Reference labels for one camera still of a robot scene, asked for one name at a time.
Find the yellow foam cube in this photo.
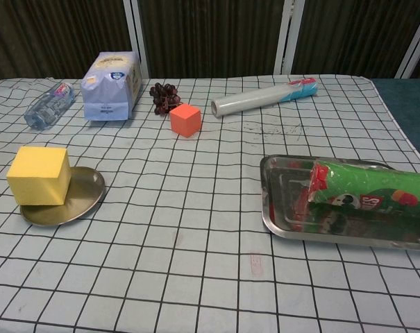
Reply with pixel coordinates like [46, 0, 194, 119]
[6, 145, 72, 207]

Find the orange foam cube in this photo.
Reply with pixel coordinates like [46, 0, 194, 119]
[169, 103, 201, 137]

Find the dark teal table pad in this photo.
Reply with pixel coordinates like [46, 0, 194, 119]
[371, 78, 420, 155]

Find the round metal plate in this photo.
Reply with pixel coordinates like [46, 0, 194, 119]
[19, 166, 106, 227]

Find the cling film roll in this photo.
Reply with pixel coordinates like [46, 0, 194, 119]
[211, 76, 319, 119]

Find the green chips can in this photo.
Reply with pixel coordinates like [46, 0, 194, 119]
[307, 157, 420, 221]

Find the light blue paper bag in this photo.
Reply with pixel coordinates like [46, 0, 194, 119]
[80, 51, 143, 121]

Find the checked white tablecloth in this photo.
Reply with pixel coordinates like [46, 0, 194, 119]
[0, 76, 420, 333]

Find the clear plastic water bottle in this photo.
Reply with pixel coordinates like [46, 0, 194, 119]
[24, 82, 75, 131]

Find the rectangular steel tray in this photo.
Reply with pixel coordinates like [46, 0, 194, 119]
[260, 155, 420, 251]

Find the dark red grape bunch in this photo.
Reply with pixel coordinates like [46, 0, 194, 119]
[149, 82, 181, 117]

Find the white screen frame post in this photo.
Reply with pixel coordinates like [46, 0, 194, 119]
[274, 0, 306, 76]
[122, 0, 151, 79]
[395, 10, 420, 79]

